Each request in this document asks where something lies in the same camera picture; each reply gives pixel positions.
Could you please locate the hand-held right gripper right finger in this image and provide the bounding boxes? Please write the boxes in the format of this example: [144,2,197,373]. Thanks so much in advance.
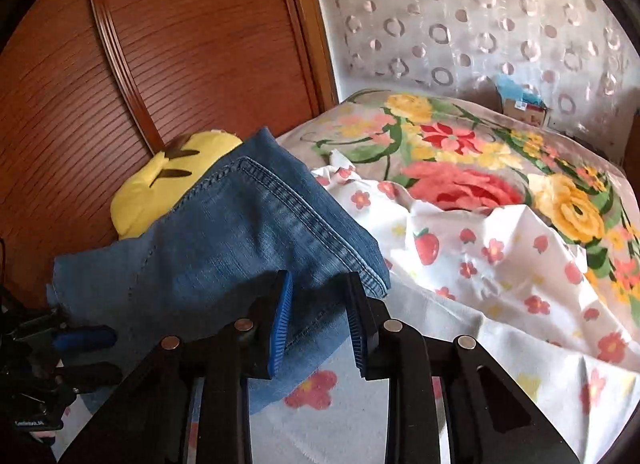
[345,271,581,464]

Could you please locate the circle-patterned wall cloth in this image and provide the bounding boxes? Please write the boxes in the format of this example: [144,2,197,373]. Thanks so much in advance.
[305,0,640,165]

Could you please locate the blue denim pants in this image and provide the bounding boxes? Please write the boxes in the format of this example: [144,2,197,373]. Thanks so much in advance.
[46,126,392,415]

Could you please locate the yellow plush toy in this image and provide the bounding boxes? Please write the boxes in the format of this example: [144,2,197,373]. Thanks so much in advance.
[110,130,244,241]

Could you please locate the floral blanket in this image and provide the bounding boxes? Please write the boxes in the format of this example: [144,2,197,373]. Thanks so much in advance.
[277,88,640,325]

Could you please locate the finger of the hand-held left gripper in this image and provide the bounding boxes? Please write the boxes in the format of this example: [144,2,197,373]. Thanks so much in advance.
[57,363,123,390]
[52,325,118,351]

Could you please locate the small cardboard box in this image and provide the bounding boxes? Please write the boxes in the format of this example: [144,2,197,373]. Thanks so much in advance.
[495,74,553,127]

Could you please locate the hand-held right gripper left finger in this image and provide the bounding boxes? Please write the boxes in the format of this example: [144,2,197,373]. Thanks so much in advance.
[57,270,294,464]

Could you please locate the blue plastic bag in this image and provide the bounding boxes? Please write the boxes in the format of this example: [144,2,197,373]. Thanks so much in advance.
[496,74,543,107]

